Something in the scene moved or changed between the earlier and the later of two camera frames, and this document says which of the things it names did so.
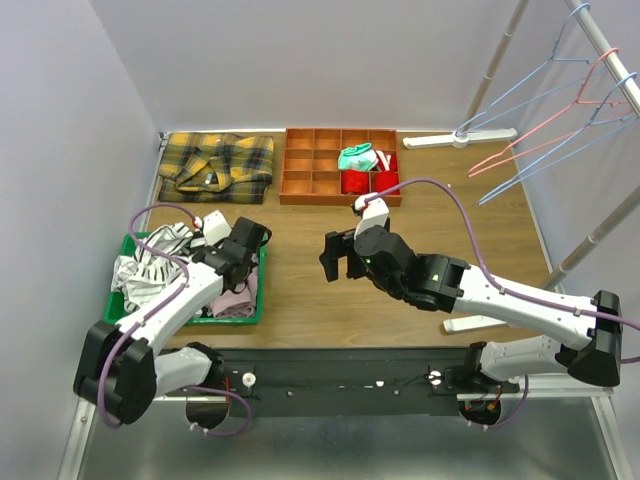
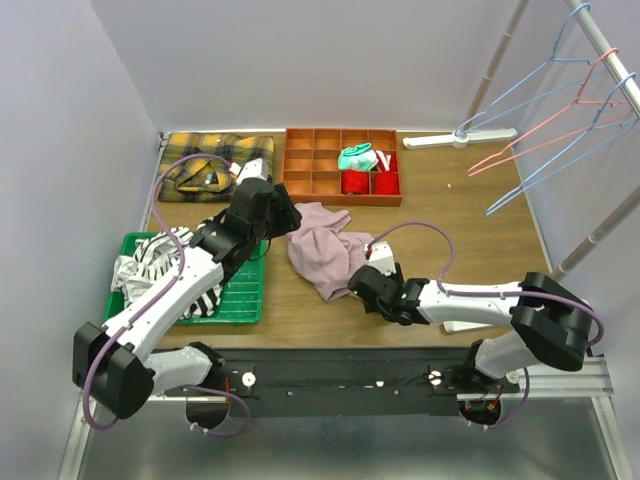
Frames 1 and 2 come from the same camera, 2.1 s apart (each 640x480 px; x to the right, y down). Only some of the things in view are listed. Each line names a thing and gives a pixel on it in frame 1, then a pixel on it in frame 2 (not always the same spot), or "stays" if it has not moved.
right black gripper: (339, 244) → (399, 281)
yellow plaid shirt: (220, 168) stays
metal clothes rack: (467, 132) stays
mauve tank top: (231, 304) → (322, 253)
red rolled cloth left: (354, 181) stays
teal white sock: (360, 156) stays
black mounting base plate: (339, 382) stays
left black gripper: (250, 236) → (282, 211)
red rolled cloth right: (387, 180) stays
